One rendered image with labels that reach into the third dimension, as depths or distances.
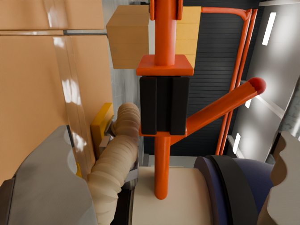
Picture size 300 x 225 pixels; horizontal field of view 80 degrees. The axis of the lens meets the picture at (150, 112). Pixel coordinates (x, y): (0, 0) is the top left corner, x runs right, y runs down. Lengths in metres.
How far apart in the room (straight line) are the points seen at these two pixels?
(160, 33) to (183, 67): 0.04
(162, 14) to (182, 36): 7.34
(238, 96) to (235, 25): 11.15
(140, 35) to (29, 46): 1.46
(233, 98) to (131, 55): 1.52
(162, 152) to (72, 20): 0.22
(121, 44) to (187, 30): 5.96
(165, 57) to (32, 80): 0.13
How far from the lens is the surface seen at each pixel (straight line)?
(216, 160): 0.36
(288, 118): 6.54
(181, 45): 7.57
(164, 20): 0.19
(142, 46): 1.67
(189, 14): 7.52
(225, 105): 0.25
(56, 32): 1.10
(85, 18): 0.35
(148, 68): 0.19
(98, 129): 0.34
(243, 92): 0.25
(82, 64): 0.31
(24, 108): 0.20
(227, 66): 11.65
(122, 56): 1.75
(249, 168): 0.37
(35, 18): 0.23
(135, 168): 0.30
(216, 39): 11.15
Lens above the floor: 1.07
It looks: 3 degrees down
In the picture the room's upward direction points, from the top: 91 degrees clockwise
